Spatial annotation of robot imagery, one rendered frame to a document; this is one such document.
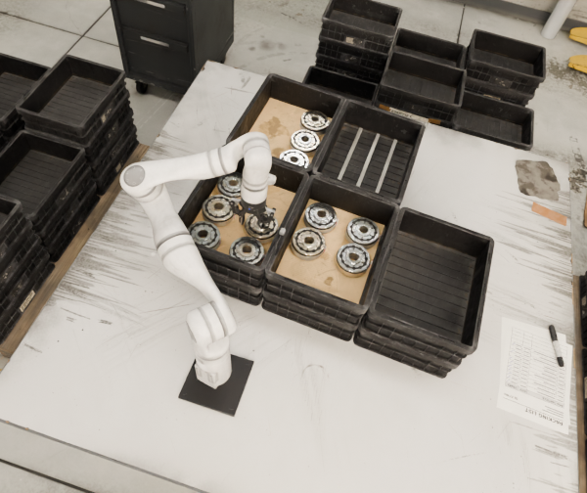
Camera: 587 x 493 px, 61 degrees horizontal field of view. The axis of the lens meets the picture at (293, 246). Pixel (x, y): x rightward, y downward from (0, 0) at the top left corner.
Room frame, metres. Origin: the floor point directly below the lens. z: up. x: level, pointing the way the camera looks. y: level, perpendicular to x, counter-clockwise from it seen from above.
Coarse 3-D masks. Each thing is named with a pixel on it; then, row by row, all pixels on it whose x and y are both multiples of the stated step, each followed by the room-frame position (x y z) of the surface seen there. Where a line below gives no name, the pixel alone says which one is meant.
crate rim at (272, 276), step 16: (304, 192) 1.01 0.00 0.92; (352, 192) 1.04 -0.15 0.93; (288, 224) 0.87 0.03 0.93; (384, 240) 0.88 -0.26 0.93; (272, 256) 0.75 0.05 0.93; (272, 272) 0.70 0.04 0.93; (304, 288) 0.67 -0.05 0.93; (336, 304) 0.65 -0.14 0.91; (352, 304) 0.65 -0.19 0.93; (368, 304) 0.66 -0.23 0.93
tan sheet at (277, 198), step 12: (216, 192) 1.01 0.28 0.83; (276, 192) 1.06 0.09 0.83; (288, 192) 1.07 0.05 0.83; (276, 204) 1.01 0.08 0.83; (288, 204) 1.02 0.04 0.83; (276, 216) 0.96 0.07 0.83; (228, 228) 0.88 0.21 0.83; (240, 228) 0.89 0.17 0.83; (228, 240) 0.84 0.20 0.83; (228, 252) 0.80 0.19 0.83; (264, 252) 0.82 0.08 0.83
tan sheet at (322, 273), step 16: (336, 208) 1.04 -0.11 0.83; (304, 224) 0.95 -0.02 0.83; (336, 240) 0.92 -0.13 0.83; (288, 256) 0.82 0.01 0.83; (320, 256) 0.85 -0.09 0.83; (288, 272) 0.77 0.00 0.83; (304, 272) 0.78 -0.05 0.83; (320, 272) 0.79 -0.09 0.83; (336, 272) 0.80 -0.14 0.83; (368, 272) 0.82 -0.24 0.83; (320, 288) 0.74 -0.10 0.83; (336, 288) 0.75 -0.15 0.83; (352, 288) 0.76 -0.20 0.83
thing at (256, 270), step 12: (288, 168) 1.08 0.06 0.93; (204, 180) 0.97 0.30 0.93; (192, 192) 0.92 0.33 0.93; (300, 192) 1.00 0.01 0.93; (180, 216) 0.82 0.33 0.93; (288, 216) 0.90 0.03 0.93; (276, 240) 0.81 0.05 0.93; (204, 252) 0.72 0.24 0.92; (216, 252) 0.73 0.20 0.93; (240, 264) 0.70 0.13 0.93; (252, 264) 0.71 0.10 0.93; (264, 264) 0.72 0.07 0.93
